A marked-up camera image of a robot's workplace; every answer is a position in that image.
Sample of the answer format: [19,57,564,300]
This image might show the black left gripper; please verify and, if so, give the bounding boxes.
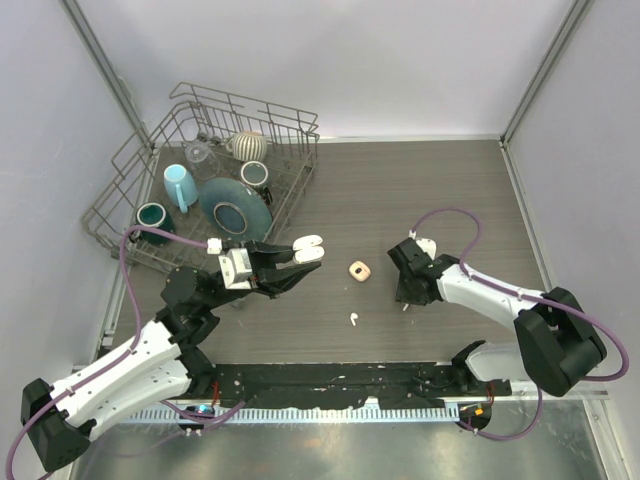
[202,240,320,311]

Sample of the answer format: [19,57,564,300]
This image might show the white earbud charging case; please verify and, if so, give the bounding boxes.
[292,234,325,264]

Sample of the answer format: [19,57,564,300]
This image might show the beige earbud charging case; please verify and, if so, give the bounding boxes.
[348,261,371,282]

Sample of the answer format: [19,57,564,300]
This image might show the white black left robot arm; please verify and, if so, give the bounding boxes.
[18,235,324,475]

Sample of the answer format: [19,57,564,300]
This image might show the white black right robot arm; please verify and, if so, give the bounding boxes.
[388,237,607,397]

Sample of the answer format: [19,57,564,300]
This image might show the teal ceramic plate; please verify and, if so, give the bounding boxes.
[199,177,273,241]

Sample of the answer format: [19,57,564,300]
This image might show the white rimmed teal cup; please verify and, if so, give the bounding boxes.
[240,161,269,189]

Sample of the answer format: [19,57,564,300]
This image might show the light blue mug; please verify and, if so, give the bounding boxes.
[163,164,199,214]

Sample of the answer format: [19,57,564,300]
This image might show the clear drinking glass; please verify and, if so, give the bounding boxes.
[184,140,220,181]

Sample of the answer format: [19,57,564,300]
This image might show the striped beige mug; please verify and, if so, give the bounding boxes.
[225,131,268,162]

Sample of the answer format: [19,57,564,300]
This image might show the dark green mug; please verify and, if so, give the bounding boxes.
[129,202,175,246]

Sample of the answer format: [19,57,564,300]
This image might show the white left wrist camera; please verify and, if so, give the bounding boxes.
[206,237,253,290]

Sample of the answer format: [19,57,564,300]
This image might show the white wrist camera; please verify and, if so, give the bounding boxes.
[408,230,437,260]
[206,237,253,290]

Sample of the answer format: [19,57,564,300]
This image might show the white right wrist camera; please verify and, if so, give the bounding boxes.
[408,230,437,260]

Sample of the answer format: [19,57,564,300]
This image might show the grey wire dish rack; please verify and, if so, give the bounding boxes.
[82,82,319,258]

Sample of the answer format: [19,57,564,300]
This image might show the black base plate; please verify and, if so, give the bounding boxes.
[212,362,512,410]

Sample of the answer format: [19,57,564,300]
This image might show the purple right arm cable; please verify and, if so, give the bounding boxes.
[409,207,630,441]

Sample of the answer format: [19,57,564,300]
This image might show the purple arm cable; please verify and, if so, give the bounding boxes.
[7,225,211,476]
[409,207,630,441]

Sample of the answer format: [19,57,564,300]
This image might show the white cable duct strip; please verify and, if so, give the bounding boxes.
[129,405,461,424]

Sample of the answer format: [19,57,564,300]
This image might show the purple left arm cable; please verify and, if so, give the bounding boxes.
[7,225,211,476]

